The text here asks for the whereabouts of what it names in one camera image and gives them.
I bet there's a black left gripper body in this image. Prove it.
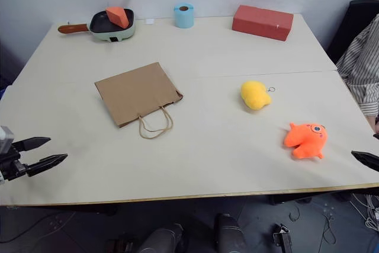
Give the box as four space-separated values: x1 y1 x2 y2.
0 143 30 181

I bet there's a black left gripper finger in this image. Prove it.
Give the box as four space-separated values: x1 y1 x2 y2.
12 136 52 152
27 153 69 178

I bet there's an orange plush toy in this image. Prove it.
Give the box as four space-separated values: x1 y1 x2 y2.
284 121 329 161

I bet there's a person in striped shirt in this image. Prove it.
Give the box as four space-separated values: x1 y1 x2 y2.
336 12 379 134

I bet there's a black chair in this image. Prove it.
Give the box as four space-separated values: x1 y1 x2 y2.
326 0 379 65

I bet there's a black metal device on floor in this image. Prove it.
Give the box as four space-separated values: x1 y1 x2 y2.
272 222 293 253

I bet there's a yellow plush toy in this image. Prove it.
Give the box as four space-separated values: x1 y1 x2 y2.
240 80 277 111

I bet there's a dark grey rounded shape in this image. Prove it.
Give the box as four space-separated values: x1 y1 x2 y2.
137 222 186 253
214 213 247 253

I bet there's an orange foam wedge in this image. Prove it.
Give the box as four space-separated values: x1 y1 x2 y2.
105 6 134 29

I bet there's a red rectangular block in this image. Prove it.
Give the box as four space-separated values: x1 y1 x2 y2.
232 4 295 42

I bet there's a light blue paper roll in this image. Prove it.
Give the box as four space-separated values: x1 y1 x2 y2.
173 2 196 30

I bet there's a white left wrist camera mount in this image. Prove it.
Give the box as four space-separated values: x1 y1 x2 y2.
0 126 15 155

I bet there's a white cable bundle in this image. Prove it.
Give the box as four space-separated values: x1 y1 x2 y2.
349 192 379 232

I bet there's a thin black floor cable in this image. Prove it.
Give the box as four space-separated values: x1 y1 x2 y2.
288 204 339 248

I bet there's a brown paper bag with handles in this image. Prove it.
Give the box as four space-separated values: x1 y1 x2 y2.
94 62 184 140

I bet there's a green pan with wooden handle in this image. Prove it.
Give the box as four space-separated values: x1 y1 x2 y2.
57 8 137 44

